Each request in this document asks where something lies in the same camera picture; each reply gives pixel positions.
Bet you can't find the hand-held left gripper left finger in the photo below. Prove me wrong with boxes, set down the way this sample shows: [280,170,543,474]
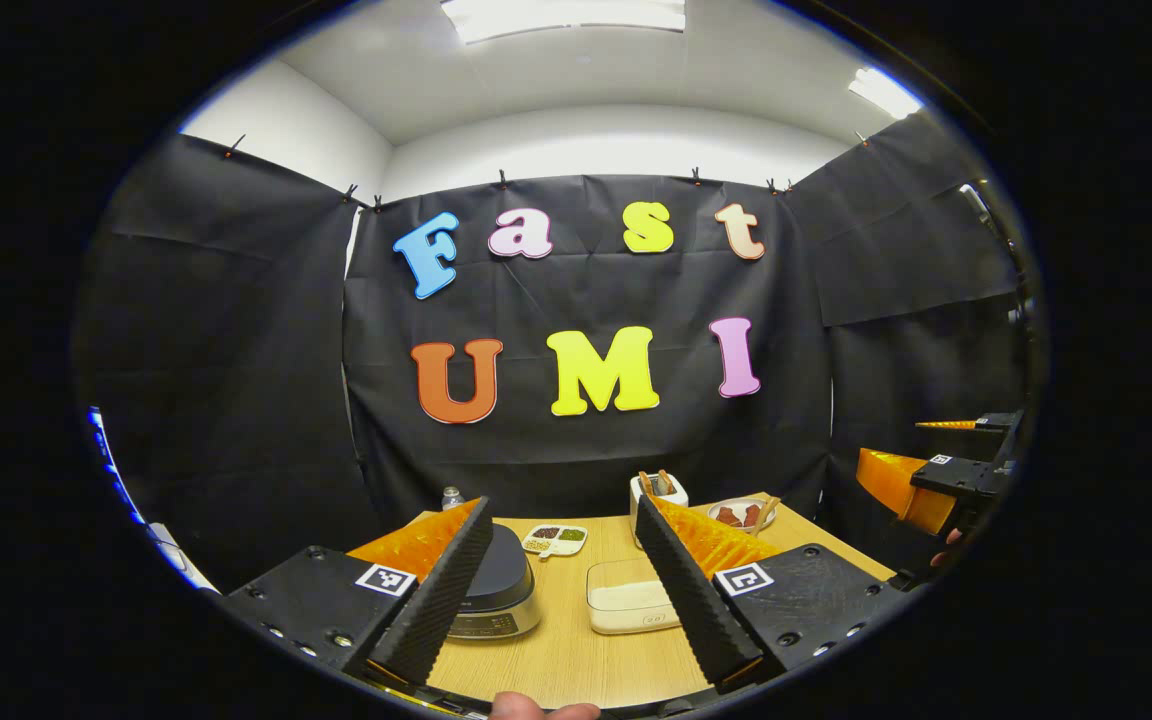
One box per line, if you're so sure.
[221,496,495,691]

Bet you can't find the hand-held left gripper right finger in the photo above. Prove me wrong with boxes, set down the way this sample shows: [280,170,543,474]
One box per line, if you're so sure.
[634,493,909,696]

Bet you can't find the clear box of rice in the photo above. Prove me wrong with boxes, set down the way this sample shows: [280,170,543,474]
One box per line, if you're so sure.
[586,558,682,636]

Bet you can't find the dark grey rice cooker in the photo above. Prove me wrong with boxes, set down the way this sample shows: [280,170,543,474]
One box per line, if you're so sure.
[446,523,543,641]

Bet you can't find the white round plate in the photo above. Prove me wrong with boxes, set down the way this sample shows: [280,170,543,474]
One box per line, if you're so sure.
[708,497,779,533]

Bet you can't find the white toaster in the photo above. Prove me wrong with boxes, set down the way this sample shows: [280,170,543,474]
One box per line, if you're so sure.
[629,470,690,549]

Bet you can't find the black metal stand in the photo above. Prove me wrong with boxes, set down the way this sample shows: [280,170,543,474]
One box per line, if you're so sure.
[958,180,1034,326]

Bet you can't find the white divided seasoning dish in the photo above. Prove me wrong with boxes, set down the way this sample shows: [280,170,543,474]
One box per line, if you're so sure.
[522,524,589,558]

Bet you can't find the white panel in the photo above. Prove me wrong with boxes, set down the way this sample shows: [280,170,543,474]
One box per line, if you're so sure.
[149,520,222,593]

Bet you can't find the black backdrop cloth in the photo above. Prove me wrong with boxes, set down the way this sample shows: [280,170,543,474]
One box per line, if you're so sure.
[71,110,1037,591]

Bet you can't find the rectangular ceiling light panel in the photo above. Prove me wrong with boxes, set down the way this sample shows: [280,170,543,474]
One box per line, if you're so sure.
[439,0,687,46]
[848,66,925,121]

